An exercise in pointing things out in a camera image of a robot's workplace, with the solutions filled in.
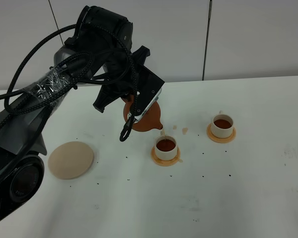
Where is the orange saucer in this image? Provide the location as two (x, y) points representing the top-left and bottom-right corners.
(150, 147), (181, 167)
(207, 124), (236, 143)

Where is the beige round teapot coaster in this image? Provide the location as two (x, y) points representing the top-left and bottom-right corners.
(48, 141), (94, 179)

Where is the far orange saucer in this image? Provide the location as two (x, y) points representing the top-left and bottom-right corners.
(207, 124), (236, 143)

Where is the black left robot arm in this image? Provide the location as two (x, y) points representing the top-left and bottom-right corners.
(0, 6), (149, 221)

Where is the far white teacup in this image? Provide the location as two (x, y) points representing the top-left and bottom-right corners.
(211, 111), (234, 139)

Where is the near white teacup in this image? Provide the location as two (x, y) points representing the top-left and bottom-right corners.
(154, 135), (178, 161)

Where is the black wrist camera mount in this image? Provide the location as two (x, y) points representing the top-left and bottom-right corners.
(133, 64), (164, 123)

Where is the near orange saucer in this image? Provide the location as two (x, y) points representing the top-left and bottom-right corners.
(150, 147), (181, 167)

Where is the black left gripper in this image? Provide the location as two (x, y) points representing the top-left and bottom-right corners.
(93, 46), (150, 113)

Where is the brown clay teapot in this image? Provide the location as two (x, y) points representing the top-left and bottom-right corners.
(123, 102), (163, 132)

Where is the white teacup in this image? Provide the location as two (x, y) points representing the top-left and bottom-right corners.
(154, 135), (178, 161)
(211, 111), (234, 139)

